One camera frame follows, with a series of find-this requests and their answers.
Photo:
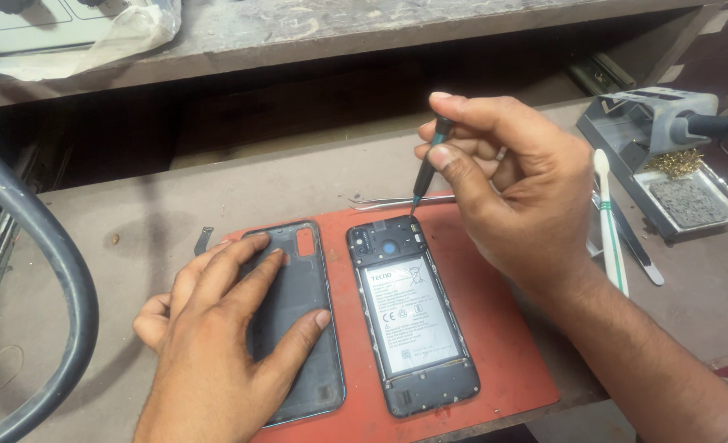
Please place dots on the flat metal spudger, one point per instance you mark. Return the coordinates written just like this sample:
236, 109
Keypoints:
639, 253

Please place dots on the wooden shelf board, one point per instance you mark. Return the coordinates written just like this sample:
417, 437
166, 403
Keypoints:
339, 31

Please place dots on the black soldering iron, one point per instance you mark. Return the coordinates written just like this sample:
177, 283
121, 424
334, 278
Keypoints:
720, 126

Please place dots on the black precision screwdriver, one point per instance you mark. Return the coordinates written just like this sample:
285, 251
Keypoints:
425, 177

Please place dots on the metal drawer rail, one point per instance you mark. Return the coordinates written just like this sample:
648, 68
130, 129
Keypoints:
604, 74

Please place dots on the red work mat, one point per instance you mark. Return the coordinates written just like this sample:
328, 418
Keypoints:
502, 344

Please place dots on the opened smartphone with battery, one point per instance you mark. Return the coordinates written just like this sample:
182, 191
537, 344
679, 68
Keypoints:
410, 320

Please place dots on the clear plastic bag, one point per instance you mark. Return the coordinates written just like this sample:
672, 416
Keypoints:
136, 31

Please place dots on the person's left hand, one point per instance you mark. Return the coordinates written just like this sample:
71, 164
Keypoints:
210, 344

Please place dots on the grey cleaning sponge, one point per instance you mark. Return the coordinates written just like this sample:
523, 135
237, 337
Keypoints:
688, 203

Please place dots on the white device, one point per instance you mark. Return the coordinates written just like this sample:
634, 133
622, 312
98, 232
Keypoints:
19, 31

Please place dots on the person's right hand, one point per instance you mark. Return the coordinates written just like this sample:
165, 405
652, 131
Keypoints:
530, 197

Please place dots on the grey soldering iron stand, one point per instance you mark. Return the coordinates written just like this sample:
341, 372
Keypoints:
628, 123

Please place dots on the metal tweezers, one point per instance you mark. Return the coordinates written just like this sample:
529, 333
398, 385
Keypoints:
382, 200

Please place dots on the brass wool tip cleaner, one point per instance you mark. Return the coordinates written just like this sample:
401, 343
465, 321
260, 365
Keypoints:
677, 163

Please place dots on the dark phone back cover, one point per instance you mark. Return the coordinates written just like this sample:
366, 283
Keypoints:
305, 284

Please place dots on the white green toothbrush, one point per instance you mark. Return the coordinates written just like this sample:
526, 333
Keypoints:
610, 234

